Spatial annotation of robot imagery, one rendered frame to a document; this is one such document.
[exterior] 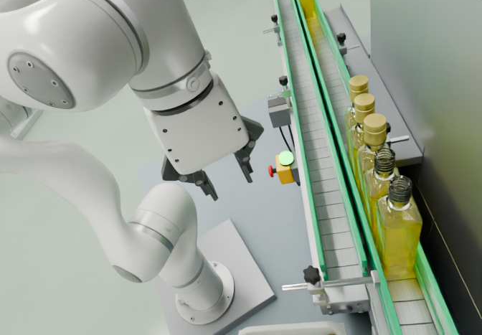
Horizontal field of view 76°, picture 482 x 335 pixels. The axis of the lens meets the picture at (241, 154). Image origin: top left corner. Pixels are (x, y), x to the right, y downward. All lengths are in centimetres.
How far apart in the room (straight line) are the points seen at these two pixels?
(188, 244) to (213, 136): 49
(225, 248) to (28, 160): 68
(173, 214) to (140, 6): 53
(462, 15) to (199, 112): 38
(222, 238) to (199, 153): 77
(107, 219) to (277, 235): 62
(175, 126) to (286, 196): 89
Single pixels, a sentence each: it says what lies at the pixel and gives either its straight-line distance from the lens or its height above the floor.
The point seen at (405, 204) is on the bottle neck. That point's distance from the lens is 51.
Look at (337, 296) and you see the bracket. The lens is 68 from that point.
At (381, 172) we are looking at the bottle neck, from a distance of 54.
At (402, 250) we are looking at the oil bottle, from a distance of 61.
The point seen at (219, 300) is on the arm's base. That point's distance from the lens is 101.
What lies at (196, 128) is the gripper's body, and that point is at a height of 150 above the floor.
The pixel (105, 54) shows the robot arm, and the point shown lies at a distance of 23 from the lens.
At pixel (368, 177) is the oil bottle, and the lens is 56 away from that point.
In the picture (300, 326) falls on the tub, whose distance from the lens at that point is 72.
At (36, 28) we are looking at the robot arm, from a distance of 23.
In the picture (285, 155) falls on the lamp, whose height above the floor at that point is 102.
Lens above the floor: 170
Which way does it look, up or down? 43 degrees down
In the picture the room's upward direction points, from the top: 24 degrees counter-clockwise
